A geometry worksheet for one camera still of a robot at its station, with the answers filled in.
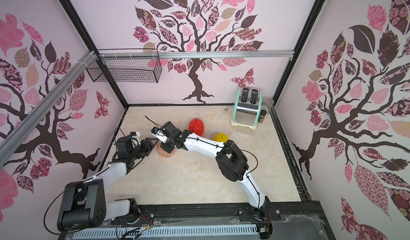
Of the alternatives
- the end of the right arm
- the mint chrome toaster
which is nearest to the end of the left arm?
the end of the right arm

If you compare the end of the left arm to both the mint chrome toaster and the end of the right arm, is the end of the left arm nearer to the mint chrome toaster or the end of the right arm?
the end of the right arm

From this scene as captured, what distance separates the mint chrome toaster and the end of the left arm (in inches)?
21.2

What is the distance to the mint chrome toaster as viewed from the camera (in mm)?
969

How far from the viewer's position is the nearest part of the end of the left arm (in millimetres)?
683
